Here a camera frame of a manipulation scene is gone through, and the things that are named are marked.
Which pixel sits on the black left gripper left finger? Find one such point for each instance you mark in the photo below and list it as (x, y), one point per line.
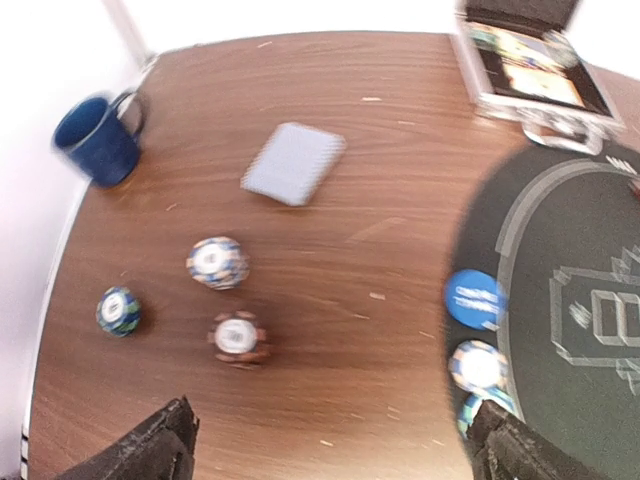
(160, 447)

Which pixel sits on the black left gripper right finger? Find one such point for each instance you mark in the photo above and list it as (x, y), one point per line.
(503, 447)

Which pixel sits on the orange 100 chip stack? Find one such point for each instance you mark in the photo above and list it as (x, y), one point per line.
(239, 340)

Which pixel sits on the green 50 chip stack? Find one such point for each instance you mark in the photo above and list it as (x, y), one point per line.
(118, 311)

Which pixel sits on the blue small blind button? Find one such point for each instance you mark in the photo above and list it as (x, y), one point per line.
(475, 299)

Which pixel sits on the round black poker mat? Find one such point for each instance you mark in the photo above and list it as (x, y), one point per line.
(559, 231)

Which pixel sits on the blue-backed card deck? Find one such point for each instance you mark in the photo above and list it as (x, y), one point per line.
(293, 162)

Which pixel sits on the dark blue ceramic mug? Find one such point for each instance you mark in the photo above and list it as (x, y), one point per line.
(93, 137)

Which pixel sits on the card box in case lower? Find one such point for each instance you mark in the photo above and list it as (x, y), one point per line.
(543, 84)

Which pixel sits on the card box in case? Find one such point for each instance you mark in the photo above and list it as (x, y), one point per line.
(512, 46)
(543, 84)

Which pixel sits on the aluminium poker case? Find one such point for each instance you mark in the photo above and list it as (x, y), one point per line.
(518, 65)

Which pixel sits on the card box in case upper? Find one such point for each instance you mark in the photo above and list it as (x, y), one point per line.
(512, 46)

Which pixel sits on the left aluminium frame post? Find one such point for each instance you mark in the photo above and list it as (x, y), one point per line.
(129, 33)

